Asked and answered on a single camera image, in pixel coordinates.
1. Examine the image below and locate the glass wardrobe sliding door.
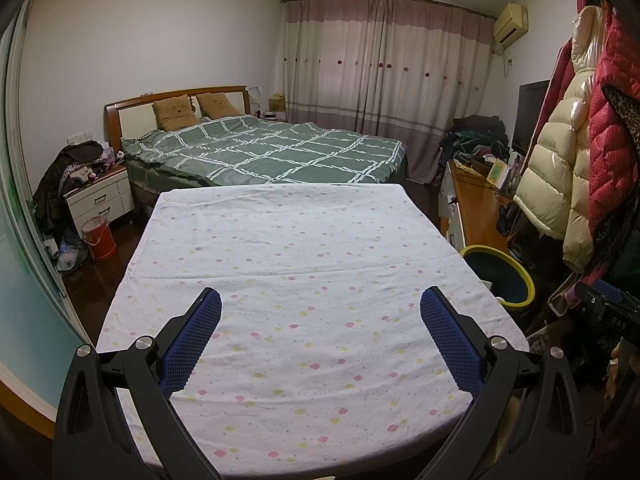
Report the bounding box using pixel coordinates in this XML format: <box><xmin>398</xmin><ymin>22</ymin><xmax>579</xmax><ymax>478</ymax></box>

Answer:
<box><xmin>0</xmin><ymin>5</ymin><xmax>76</xmax><ymax>421</ymax></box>

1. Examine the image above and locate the brown bear face pillow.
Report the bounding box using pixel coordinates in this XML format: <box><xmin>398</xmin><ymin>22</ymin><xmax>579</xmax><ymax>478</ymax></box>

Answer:
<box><xmin>152</xmin><ymin>95</ymin><xmax>199</xmax><ymax>132</ymax></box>

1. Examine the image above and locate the wooden desk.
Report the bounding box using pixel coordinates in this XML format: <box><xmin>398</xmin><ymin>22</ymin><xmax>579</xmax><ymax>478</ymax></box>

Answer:
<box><xmin>440</xmin><ymin>160</ymin><xmax>516</xmax><ymax>256</ymax></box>

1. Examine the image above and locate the pile of dark clothes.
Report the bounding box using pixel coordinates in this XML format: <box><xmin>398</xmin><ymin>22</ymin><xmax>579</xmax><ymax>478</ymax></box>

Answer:
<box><xmin>439</xmin><ymin>115</ymin><xmax>510</xmax><ymax>171</ymax></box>

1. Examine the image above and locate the green plaid duvet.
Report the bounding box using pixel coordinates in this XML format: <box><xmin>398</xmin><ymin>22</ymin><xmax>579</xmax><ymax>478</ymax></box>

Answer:
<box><xmin>121</xmin><ymin>115</ymin><xmax>407</xmax><ymax>188</ymax></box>

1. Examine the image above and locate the cream puffer jacket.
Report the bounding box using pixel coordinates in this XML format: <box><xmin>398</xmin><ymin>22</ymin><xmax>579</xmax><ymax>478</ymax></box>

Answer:
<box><xmin>512</xmin><ymin>6</ymin><xmax>603</xmax><ymax>273</ymax></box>

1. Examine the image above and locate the dark clothes pile on nightstand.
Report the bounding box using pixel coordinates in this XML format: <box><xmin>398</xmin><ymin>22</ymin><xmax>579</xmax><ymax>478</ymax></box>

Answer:
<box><xmin>32</xmin><ymin>141</ymin><xmax>126</xmax><ymax>233</ymax></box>

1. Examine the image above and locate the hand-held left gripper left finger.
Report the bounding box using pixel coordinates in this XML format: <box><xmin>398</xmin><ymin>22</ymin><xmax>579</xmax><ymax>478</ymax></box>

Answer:
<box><xmin>52</xmin><ymin>286</ymin><xmax>223</xmax><ymax>480</ymax></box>

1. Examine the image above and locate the wooden bed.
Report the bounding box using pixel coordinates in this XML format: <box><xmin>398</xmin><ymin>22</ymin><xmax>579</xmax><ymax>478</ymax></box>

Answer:
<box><xmin>103</xmin><ymin>85</ymin><xmax>410</xmax><ymax>206</ymax></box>

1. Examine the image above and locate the brown plain pillow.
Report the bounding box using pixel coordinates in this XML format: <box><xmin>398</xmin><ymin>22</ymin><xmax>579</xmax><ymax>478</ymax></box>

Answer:
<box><xmin>196</xmin><ymin>92</ymin><xmax>244</xmax><ymax>120</ymax></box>

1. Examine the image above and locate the pile of bags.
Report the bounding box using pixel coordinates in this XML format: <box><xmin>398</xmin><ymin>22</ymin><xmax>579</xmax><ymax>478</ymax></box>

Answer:
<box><xmin>45</xmin><ymin>230</ymin><xmax>88</xmax><ymax>273</ymax></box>

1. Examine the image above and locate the pink and beige curtain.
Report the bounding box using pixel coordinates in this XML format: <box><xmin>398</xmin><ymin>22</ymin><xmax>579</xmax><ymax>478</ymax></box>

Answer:
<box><xmin>282</xmin><ymin>0</ymin><xmax>496</xmax><ymax>183</ymax></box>

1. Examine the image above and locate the red bucket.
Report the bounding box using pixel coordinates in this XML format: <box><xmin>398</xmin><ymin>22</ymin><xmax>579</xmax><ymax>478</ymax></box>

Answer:
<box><xmin>81</xmin><ymin>216</ymin><xmax>118</xmax><ymax>262</ymax></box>

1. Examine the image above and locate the black television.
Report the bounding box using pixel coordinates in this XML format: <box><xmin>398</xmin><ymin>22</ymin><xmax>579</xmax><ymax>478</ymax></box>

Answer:
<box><xmin>511</xmin><ymin>80</ymin><xmax>551</xmax><ymax>157</ymax></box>

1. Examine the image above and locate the leopard print scarf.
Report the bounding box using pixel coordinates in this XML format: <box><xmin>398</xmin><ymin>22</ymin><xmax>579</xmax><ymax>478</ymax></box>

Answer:
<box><xmin>602</xmin><ymin>85</ymin><xmax>640</xmax><ymax>156</ymax></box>

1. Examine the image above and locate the white nightstand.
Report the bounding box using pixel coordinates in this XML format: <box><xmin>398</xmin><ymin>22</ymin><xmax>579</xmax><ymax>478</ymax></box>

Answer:
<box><xmin>65</xmin><ymin>167</ymin><xmax>136</xmax><ymax>235</ymax></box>

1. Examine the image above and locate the yellowed air conditioner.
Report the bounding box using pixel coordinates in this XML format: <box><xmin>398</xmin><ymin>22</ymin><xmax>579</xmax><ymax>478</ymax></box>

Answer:
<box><xmin>493</xmin><ymin>3</ymin><xmax>529</xmax><ymax>45</ymax></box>

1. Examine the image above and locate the red quilted jacket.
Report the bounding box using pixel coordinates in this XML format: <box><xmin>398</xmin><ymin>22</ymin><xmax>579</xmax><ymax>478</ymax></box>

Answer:
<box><xmin>532</xmin><ymin>0</ymin><xmax>640</xmax><ymax>281</ymax></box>

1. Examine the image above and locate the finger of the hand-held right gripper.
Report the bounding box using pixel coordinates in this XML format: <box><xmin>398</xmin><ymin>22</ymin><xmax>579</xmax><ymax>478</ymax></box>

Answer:
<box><xmin>575</xmin><ymin>280</ymin><xmax>626</xmax><ymax>312</ymax></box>

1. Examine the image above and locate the dark bin with yellow rim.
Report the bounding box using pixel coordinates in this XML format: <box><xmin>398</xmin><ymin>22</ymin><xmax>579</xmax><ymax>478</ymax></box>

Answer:
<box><xmin>459</xmin><ymin>245</ymin><xmax>536</xmax><ymax>309</ymax></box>

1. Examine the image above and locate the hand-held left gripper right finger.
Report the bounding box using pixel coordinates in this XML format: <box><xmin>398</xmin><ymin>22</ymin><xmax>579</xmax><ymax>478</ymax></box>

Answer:
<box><xmin>420</xmin><ymin>286</ymin><xmax>588</xmax><ymax>480</ymax></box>

